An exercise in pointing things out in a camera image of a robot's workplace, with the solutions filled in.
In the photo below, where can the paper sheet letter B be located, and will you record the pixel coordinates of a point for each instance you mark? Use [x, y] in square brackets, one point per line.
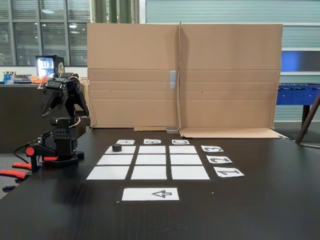
[146, 141]

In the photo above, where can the grey tape strip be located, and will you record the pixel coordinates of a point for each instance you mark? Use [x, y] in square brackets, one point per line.
[173, 79]
[171, 130]

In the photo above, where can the brown wooden leg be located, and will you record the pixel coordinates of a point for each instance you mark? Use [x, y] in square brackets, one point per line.
[308, 120]

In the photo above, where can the brown cardboard panel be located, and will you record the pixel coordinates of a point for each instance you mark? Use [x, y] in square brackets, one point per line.
[132, 50]
[230, 50]

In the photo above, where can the white square paper sheet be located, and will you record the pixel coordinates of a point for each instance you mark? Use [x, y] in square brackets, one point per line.
[148, 172]
[186, 159]
[152, 149]
[183, 149]
[128, 150]
[115, 160]
[107, 173]
[190, 172]
[150, 159]

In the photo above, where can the black round token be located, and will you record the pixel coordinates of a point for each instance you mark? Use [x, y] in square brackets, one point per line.
[116, 148]

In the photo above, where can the paper sheet number 3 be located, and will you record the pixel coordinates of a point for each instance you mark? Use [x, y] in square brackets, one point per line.
[204, 148]

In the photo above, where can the dark counter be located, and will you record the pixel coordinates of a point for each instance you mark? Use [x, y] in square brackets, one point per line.
[20, 112]

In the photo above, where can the paper sheet number 1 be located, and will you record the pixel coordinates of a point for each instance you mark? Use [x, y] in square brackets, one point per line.
[222, 175]

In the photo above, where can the black mini fridge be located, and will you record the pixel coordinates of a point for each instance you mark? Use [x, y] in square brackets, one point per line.
[46, 65]

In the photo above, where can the white arrow paper sheet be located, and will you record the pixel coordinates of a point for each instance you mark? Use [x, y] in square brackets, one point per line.
[137, 194]

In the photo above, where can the paper sheet letter A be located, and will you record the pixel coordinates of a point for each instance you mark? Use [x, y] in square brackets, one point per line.
[119, 142]

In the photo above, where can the paper sheet letter C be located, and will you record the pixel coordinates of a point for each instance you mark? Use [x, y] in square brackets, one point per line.
[174, 142]

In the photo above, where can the clear tape piece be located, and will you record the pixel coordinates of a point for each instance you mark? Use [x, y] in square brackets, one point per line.
[173, 226]

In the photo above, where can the red and black clamp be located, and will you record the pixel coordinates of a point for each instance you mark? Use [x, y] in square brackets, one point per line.
[30, 151]

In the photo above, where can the paper sheet number 2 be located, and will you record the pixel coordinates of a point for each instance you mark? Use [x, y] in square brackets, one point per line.
[211, 161]

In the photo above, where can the blue foosball table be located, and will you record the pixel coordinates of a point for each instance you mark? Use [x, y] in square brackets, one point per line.
[295, 96]

